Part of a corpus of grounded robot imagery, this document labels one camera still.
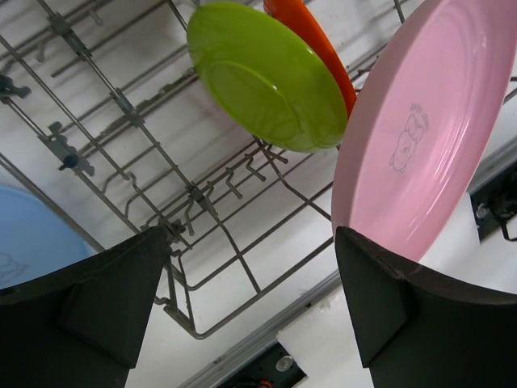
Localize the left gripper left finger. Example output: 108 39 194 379
1 226 170 387

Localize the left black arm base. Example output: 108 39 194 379
219 343 306 388

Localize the pink plastic plate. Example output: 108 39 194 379
331 1 516 261

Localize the grey wire dish rack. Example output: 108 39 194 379
1 1 331 340

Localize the orange plastic plate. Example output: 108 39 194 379
263 0 357 116

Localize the blue plastic plate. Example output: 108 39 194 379
1 186 95 289

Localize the aluminium rail across table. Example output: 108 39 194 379
184 141 516 387

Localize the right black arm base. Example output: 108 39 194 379
468 133 517 243

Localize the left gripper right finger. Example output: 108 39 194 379
335 227 516 387

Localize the green plastic plate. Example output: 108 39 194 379
187 2 348 153

